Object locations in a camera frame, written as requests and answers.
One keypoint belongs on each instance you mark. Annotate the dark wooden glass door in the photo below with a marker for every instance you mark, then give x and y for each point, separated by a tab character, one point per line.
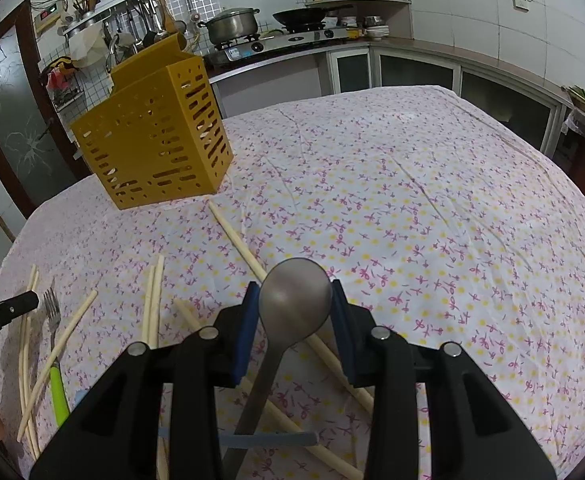
37	158

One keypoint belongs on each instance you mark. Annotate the long bamboo chopstick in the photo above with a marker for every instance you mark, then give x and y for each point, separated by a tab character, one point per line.
361	395

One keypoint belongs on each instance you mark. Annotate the gas stove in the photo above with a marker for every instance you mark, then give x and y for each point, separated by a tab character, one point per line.
243	50

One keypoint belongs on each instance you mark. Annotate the light blue plastic spatula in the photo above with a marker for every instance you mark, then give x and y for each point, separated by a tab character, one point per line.
299	439

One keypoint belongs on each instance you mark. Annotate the yellow perforated utensil holder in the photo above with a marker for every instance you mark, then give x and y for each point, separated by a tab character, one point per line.
159	135

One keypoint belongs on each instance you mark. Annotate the kitchen counter cabinets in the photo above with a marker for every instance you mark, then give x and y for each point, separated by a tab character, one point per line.
528	104

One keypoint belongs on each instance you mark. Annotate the bamboo chopstick pair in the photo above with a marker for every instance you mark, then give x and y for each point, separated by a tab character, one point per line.
147	303
162	462

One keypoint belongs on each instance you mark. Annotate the green handled fork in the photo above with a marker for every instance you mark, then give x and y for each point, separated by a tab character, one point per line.
59	399

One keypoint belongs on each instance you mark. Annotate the black wok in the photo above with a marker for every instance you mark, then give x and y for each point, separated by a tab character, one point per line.
307	19

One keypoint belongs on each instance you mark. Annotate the pink floral tablecloth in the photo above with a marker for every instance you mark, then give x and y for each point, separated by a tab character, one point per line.
435	217

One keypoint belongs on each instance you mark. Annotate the steel cooking pot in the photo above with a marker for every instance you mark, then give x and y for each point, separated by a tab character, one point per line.
232	24

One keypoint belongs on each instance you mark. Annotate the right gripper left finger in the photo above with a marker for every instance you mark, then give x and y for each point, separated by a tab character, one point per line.
113	433

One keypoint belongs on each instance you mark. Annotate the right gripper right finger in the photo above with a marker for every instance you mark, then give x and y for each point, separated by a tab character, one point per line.
474	432

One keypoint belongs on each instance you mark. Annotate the wall utensil rack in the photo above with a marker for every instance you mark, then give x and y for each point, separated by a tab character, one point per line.
118	29

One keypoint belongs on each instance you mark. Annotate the metal spoon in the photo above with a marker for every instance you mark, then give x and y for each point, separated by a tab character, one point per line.
294	302

